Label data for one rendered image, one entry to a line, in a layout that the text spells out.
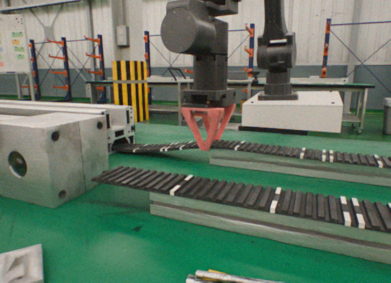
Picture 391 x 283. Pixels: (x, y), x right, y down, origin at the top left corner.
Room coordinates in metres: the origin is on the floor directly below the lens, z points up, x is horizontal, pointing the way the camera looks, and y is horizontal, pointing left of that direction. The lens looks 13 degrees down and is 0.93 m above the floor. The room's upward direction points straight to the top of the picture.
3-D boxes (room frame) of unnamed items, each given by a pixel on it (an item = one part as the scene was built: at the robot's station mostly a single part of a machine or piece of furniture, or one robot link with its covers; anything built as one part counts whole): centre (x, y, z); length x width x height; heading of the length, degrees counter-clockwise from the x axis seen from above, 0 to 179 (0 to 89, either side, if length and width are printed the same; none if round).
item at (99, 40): (9.89, 4.88, 1.10); 3.30 x 0.90 x 2.20; 67
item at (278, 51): (0.86, -0.23, 0.97); 0.09 x 0.05 x 0.10; 152
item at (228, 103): (0.49, -0.02, 0.85); 0.07 x 0.07 x 0.09; 69
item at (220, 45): (0.47, -0.01, 0.98); 0.07 x 0.06 x 0.07; 152
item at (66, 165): (0.37, 0.19, 0.83); 0.12 x 0.09 x 0.10; 158
